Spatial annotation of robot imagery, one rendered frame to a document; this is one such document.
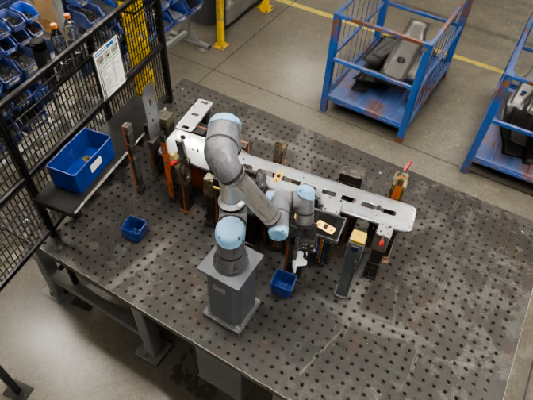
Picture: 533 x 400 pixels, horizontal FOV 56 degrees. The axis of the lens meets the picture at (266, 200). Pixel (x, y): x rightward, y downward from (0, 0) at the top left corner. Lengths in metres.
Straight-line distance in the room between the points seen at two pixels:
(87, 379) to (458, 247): 2.20
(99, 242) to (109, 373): 0.82
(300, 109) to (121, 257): 2.48
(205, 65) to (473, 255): 3.27
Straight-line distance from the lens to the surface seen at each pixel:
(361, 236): 2.17
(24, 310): 3.52
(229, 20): 5.44
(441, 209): 3.03
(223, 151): 1.64
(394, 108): 4.52
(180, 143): 2.46
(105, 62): 2.80
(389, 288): 2.61
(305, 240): 2.02
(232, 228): 1.93
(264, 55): 5.29
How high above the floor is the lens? 2.85
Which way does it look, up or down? 49 degrees down
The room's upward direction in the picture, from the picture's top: 3 degrees clockwise
